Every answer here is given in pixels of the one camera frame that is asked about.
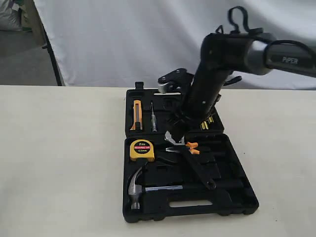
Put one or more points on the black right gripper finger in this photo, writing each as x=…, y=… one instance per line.
x=175, y=128

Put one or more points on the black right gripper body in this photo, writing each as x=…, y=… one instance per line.
x=201, y=95

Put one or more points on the adjustable wrench black handle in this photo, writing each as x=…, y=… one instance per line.
x=197, y=168

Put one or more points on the claw hammer black grip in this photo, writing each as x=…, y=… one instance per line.
x=135, y=190

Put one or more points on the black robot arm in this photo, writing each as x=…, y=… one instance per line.
x=223, y=54

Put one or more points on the black plastic tool case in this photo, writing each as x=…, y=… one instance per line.
x=217, y=157

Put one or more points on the orange utility knife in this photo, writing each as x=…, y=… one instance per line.
x=137, y=116

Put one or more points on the yellow tape measure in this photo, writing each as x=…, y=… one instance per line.
x=142, y=148

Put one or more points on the white backdrop curtain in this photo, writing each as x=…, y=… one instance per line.
x=118, y=42

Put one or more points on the black backdrop stand pole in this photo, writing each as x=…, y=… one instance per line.
x=51, y=54

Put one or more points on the green white bag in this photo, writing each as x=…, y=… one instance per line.
x=25, y=23

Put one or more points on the grey woven sack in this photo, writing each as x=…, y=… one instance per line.
x=10, y=19

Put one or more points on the orange handled pliers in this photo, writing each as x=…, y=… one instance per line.
x=184, y=148

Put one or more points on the clear handle tester screwdriver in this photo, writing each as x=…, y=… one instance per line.
x=153, y=119

